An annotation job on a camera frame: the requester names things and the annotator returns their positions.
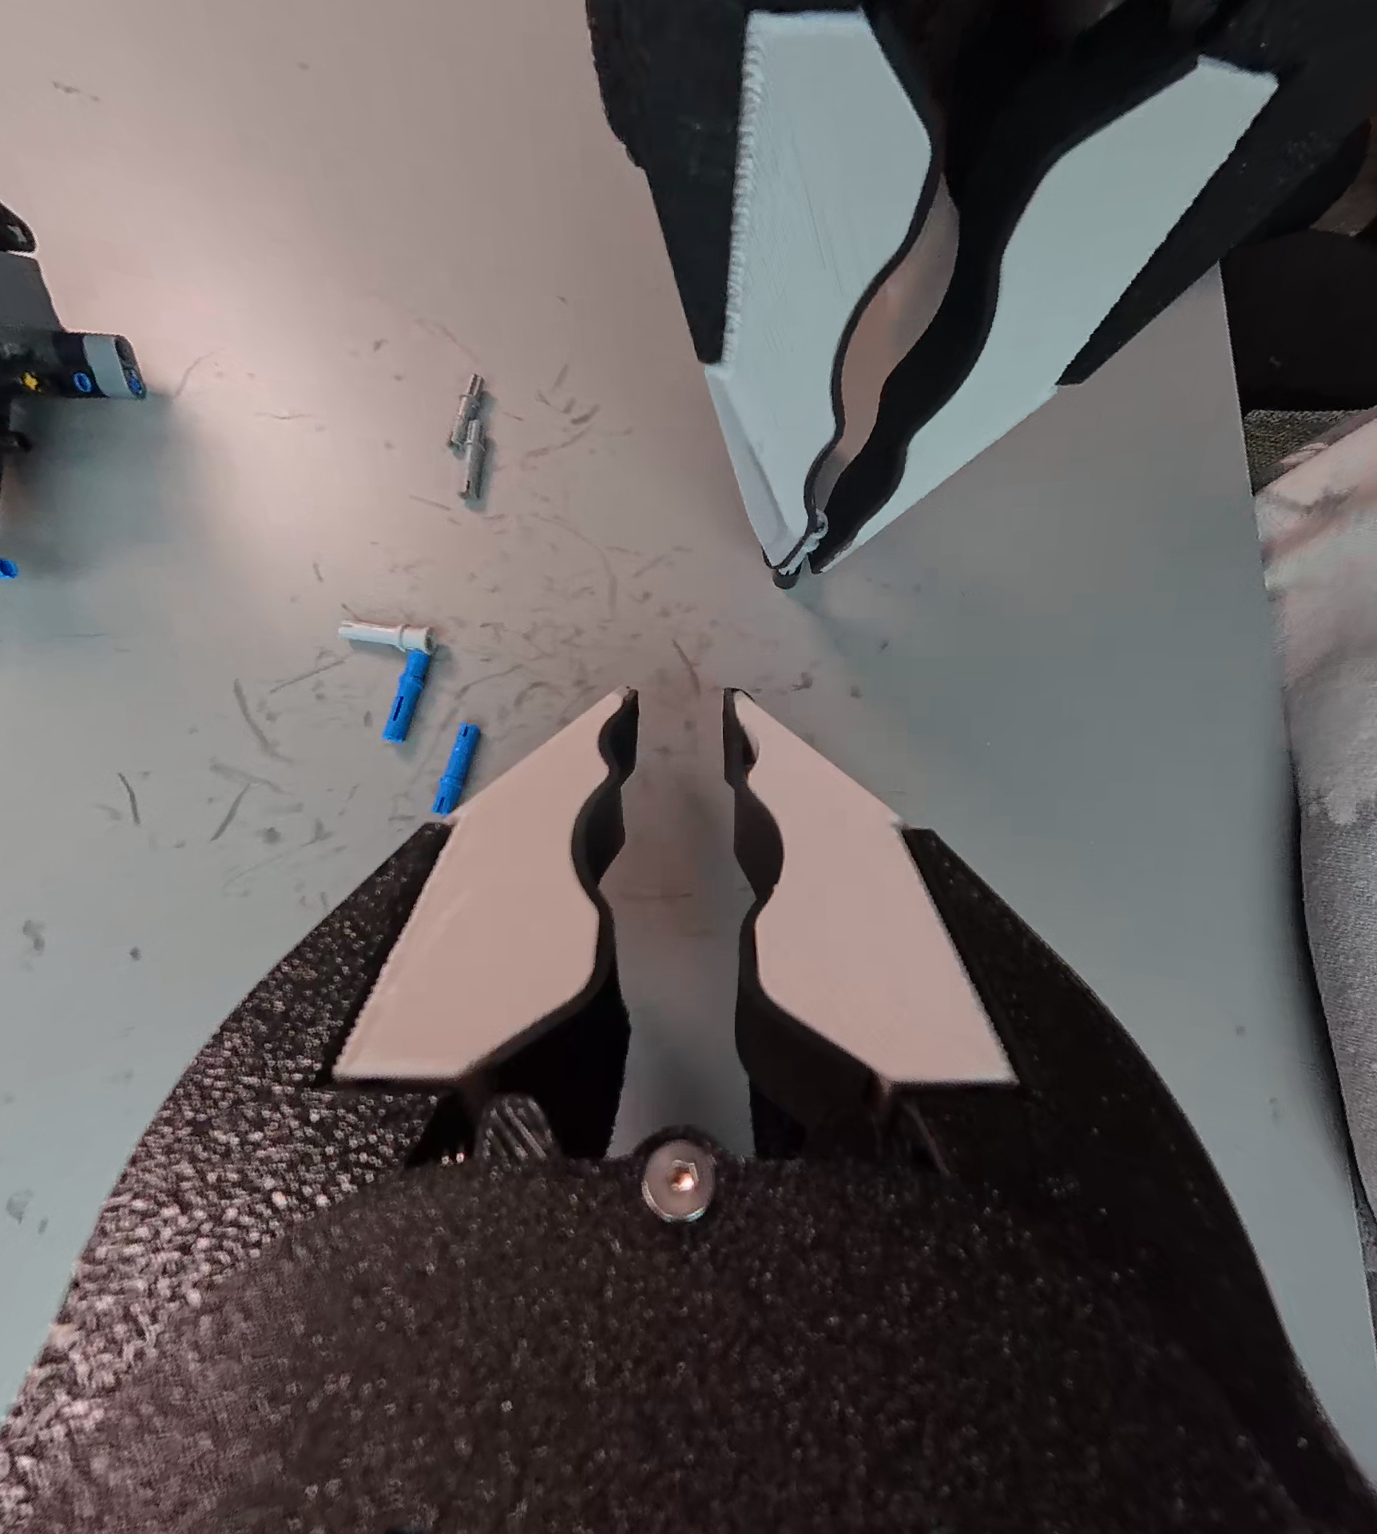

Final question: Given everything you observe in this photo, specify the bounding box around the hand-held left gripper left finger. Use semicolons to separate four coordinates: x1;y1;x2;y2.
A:
332;685;642;1161

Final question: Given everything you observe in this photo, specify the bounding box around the blue toy connector pin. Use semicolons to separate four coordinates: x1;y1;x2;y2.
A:
431;720;484;819
382;650;436;746

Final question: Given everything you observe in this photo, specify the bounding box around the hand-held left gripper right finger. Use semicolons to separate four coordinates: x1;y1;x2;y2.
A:
722;685;1019;1174

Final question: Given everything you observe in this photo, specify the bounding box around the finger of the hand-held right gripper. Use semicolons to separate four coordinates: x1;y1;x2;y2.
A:
810;57;1283;576
703;9;947;576

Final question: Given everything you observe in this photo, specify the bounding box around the black chair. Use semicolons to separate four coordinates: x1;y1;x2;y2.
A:
1221;226;1377;415

